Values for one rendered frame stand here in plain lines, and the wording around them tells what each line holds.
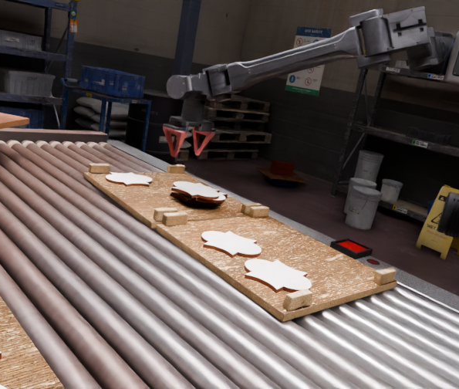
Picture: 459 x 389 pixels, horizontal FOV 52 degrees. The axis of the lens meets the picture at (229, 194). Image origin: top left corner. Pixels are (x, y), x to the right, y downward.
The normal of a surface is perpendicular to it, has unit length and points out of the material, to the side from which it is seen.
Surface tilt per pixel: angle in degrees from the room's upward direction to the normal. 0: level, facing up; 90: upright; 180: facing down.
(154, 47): 90
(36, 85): 96
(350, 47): 90
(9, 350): 0
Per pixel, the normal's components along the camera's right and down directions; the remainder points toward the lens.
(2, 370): 0.18, -0.95
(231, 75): -0.44, 0.16
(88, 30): 0.68, 0.31
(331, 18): -0.72, 0.06
